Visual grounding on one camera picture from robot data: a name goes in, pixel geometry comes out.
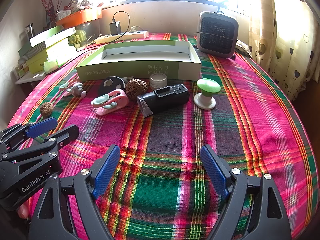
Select pink clip with mint pad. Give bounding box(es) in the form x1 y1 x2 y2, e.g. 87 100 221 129
90 89 129 116
59 79 75 97

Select white shelf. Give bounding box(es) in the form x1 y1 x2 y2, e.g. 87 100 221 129
14 72 47 85

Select green and white tissue pack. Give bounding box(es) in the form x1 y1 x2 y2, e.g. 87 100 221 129
44 57 59 74

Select orange tray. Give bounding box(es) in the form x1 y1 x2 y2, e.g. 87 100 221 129
55 7 102 28

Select black disc with white circles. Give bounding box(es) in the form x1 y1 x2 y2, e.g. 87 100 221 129
97 76 125 97

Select person's left hand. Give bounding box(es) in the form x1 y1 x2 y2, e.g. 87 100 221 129
17 202 32 219

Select small brown walnut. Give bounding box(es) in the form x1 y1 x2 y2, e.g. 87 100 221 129
40 102 54 117

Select green and white cardboard box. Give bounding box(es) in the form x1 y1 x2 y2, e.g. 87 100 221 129
75 40 202 81

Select red berry branches in vase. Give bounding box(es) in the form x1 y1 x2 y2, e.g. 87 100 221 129
35 0 67 28

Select small clear round jar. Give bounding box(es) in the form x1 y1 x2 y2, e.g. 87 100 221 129
149 73 168 90

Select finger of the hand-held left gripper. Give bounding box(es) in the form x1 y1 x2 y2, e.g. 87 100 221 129
0 117 58 153
0 124 80 170

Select yellow-green box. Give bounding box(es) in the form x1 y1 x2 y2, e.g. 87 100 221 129
45 37 78 65

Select crumpled plastic bag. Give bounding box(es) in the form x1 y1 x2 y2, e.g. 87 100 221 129
75 0 100 9

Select olive green box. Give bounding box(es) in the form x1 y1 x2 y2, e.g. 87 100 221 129
25 55 48 74

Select grey striped box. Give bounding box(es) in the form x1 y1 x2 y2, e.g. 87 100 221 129
18 40 48 58

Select plaid tablecloth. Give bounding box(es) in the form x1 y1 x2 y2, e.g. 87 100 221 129
7 32 318 240

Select black charger cable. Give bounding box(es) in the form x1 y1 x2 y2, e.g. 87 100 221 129
112 11 131 40

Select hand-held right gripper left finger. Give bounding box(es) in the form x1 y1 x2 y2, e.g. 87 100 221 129
28 144 121 240

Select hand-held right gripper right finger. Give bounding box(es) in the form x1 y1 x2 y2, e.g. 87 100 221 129
200 144 292 240

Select white power strip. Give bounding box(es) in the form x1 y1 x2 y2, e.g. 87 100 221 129
95 30 149 44

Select glass tank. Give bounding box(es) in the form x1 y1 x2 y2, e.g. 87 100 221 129
75 21 102 43

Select black charger adapter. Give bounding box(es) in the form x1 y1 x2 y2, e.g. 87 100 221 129
109 22 121 36

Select large brown walnut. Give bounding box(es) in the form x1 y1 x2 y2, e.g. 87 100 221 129
125 79 143 100

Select heart print curtain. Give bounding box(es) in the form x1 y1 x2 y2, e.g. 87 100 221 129
247 0 320 100

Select small green packet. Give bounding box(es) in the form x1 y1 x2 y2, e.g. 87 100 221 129
69 29 87 45

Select white mug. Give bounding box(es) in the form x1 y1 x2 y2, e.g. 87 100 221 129
56 9 72 20

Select grey portable fan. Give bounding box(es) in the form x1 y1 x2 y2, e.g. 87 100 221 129
196 11 239 59

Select flat green box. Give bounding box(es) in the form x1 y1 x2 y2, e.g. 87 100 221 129
29 26 77 48

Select green and white mushroom knob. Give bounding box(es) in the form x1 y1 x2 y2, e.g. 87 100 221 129
193 78 221 110

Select black flashlight with clear end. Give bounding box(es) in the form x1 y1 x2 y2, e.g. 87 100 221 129
137 85 190 117

